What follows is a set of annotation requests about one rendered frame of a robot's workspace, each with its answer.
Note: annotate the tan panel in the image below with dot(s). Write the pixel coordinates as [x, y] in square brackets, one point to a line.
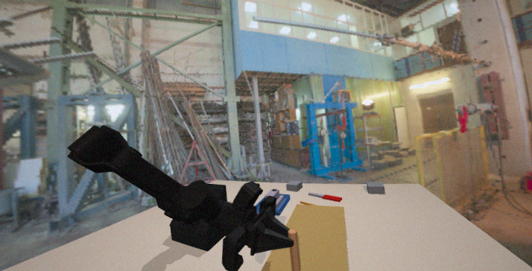
[321, 237]

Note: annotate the blue rectangular tray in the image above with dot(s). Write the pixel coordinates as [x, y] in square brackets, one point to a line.
[282, 206]

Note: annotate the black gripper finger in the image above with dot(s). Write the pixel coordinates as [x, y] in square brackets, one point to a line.
[264, 239]
[273, 224]

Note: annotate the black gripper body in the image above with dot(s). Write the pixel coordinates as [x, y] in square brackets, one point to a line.
[239, 232]

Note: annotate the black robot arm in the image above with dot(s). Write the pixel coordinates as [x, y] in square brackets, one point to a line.
[103, 149]

